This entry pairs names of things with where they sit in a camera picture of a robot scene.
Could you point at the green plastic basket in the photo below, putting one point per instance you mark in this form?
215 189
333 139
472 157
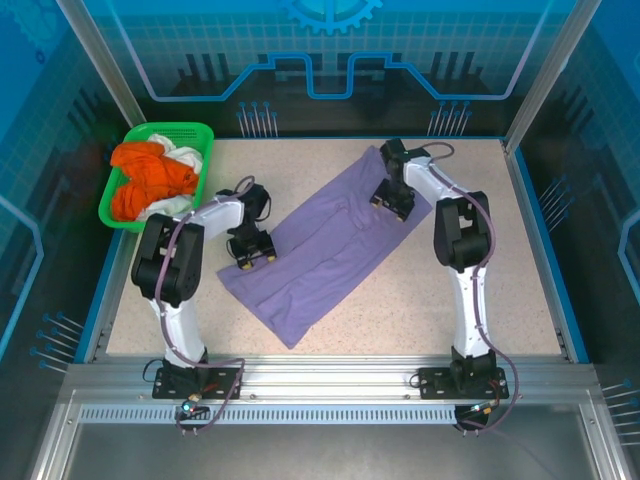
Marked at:
192 134

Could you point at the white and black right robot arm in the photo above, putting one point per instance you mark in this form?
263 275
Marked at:
470 310

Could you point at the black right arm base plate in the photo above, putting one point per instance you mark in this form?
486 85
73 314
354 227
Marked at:
435 382

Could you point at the aluminium mounting rail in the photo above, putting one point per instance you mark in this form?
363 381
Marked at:
325 375

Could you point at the small adapter with blue LED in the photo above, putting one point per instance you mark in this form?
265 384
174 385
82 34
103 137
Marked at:
189 406

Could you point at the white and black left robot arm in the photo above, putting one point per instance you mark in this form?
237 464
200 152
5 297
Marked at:
175 320

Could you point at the aluminium frame post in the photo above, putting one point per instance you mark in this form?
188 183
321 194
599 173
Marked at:
100 65
545 70

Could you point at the orange t-shirt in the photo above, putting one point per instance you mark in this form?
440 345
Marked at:
150 170

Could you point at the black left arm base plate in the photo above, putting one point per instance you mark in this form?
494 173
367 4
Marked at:
175 385

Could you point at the purple t-shirt with white print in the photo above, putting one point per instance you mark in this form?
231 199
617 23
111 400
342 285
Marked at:
320 260

